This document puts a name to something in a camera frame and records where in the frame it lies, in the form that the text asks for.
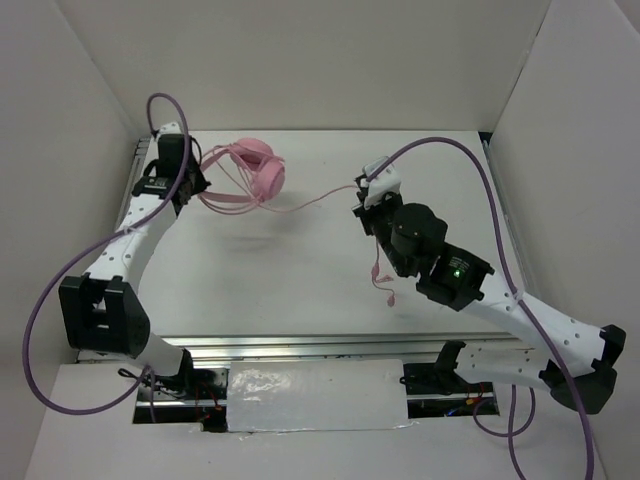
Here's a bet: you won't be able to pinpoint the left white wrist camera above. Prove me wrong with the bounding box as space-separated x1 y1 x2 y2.
152 121 184 140

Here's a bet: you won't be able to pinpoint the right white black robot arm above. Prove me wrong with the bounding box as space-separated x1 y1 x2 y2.
353 174 626 415

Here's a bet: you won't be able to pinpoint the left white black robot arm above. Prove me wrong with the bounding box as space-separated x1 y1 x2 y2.
58 133 208 399

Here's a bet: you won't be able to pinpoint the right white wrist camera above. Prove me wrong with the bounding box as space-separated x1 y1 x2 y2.
356 157 401 209

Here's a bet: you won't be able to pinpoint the pink headphones with cable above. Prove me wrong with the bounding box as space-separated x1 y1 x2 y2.
198 136 396 308

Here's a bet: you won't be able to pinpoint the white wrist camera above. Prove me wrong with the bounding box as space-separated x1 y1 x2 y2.
356 157 401 209
152 121 184 140

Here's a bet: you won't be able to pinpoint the white foil-edged cover plate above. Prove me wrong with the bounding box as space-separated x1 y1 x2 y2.
226 359 409 433

